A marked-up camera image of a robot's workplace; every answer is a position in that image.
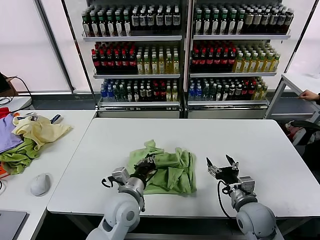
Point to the grey laptop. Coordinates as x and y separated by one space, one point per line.
11 223

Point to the small green tinted bottle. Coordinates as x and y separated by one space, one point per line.
116 93
123 93
213 92
206 92

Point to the pale yellow shirt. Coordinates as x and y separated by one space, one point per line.
43 132

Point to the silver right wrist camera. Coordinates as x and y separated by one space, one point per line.
247 185

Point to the person's bare hand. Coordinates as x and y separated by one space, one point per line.
308 95

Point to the purple garment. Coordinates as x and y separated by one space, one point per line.
7 135

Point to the green cap tea bottle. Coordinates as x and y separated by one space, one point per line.
240 26
215 26
102 27
232 26
86 27
119 27
127 27
94 27
223 26
198 26
207 26
110 27

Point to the black monitor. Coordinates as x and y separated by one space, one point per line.
3 83

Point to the small red cap bottle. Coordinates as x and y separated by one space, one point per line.
163 93
156 93
245 92
251 92

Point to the small blue drink bottle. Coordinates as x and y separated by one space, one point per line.
110 93
199 92
103 93
192 92

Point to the black bottle white label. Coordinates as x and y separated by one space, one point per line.
135 21
160 21
176 21
143 21
151 21
168 21

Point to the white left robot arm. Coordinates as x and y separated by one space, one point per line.
122 212

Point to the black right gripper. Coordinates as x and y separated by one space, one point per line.
228 175

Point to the white side table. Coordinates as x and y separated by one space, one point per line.
283 85

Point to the dark bottle beige label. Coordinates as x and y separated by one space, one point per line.
265 21
257 21
289 21
274 21
248 21
282 21

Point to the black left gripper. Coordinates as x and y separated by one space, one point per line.
143 171

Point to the metal drinks shelf rack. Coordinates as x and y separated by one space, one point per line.
241 37
133 38

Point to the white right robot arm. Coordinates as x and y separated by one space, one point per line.
255 220

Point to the light green T-shirt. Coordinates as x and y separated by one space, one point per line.
175 175

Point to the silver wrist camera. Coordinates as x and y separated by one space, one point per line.
121 175
247 185

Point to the small white cap dark bottle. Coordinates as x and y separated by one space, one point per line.
239 92
232 92
130 93
226 92
219 92
149 93
136 93
143 93

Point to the black office chair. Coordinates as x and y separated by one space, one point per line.
305 123

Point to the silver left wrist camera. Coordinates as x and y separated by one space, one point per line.
121 175

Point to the white computer mouse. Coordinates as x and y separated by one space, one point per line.
40 185

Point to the small yellow drink bottle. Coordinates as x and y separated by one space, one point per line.
263 93
169 93
175 93
257 93

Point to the navy white striped garment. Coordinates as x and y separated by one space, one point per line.
56 118

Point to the brown cardboard box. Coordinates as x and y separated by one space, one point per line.
12 86

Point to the pink white clothes pile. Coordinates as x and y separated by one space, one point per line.
293 130

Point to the orange box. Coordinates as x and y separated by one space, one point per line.
2 172

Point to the small orange object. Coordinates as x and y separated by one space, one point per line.
16 115

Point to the yellow juice bottle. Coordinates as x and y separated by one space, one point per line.
162 66
239 65
169 66
268 65
140 66
147 66
247 65
276 65
154 66
261 65
176 66
254 65

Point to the red cap cola bottle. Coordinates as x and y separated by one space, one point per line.
224 60
118 62
103 62
125 62
217 60
194 60
202 60
95 62
209 60
110 62
132 62
232 60

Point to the red garment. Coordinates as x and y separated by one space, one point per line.
3 112

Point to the olive green garment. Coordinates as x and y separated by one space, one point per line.
18 157

